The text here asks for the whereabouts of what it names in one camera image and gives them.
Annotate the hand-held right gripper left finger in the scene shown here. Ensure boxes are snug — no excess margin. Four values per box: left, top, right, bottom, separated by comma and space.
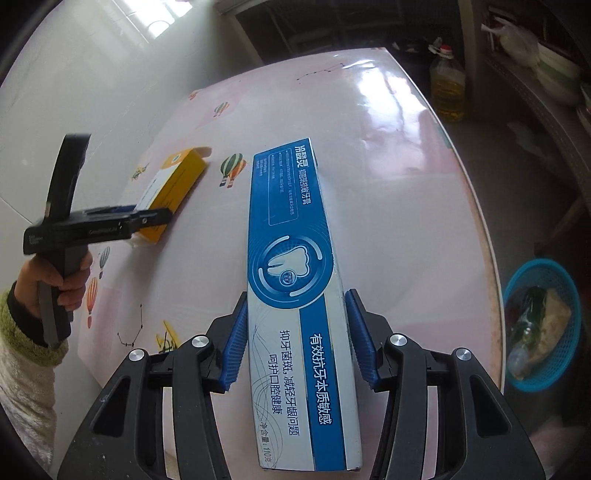
55, 291, 250, 480

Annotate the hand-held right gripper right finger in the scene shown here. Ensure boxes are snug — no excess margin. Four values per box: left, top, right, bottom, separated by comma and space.
344, 288, 541, 480

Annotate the small yellow white box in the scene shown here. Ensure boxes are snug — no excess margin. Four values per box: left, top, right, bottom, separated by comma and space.
130, 147, 207, 244

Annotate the blue white toothpaste box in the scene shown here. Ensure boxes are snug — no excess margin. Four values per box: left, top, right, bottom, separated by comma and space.
247, 137, 363, 472

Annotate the green drink can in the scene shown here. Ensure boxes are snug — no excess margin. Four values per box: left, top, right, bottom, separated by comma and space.
510, 286, 548, 347

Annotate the brown paper bag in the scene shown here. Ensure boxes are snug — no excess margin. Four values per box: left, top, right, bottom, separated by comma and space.
540, 291, 573, 365

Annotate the blue plastic basket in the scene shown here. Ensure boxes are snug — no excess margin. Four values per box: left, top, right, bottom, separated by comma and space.
502, 258, 581, 393

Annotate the person's left forearm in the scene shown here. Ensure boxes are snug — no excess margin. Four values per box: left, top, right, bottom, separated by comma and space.
0, 281, 70, 462

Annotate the person's left hand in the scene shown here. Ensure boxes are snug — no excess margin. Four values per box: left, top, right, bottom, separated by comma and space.
13, 251, 94, 324

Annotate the table with pink printed cover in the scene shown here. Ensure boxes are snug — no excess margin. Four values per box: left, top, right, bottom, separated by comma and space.
74, 46, 503, 402

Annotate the crumpled white bag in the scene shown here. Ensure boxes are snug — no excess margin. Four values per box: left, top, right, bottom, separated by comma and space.
505, 117, 539, 153

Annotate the cooking oil bottle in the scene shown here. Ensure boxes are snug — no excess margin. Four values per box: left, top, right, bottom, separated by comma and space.
429, 44, 466, 123

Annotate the stack of white bowls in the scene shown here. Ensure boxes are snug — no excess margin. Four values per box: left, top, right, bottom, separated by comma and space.
536, 41, 583, 104

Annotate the white plastic bag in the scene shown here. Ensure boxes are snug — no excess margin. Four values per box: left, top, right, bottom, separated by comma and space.
482, 21, 540, 68

